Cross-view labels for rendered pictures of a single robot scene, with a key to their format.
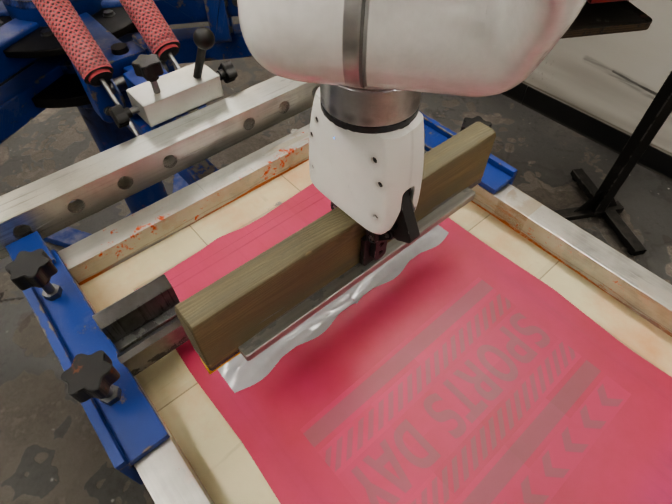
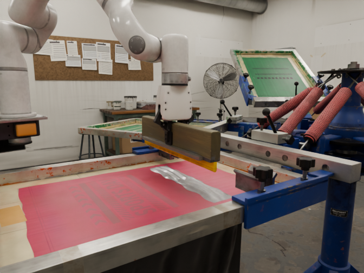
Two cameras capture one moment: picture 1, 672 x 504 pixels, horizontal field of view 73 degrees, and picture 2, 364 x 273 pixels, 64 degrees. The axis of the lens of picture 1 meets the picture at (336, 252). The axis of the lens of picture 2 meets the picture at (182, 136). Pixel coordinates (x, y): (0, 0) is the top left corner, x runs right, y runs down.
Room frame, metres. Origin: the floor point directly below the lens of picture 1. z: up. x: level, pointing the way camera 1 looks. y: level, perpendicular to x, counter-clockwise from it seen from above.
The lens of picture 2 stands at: (0.44, -0.85, 1.24)
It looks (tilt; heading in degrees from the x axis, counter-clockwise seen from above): 10 degrees down; 98
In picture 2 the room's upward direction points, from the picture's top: straight up
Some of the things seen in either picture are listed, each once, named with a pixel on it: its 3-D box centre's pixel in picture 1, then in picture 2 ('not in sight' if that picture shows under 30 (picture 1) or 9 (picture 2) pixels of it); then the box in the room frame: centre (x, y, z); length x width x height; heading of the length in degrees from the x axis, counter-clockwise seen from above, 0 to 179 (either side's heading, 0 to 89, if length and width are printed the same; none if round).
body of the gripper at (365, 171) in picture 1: (366, 148); (174, 100); (0.30, -0.03, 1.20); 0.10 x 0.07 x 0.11; 41
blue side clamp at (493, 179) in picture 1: (424, 145); (283, 196); (0.59, -0.14, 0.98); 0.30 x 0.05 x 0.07; 41
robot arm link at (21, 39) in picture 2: not in sight; (12, 46); (-0.27, 0.08, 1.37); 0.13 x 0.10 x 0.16; 80
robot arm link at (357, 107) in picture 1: (364, 76); (176, 78); (0.31, -0.02, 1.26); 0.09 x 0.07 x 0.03; 41
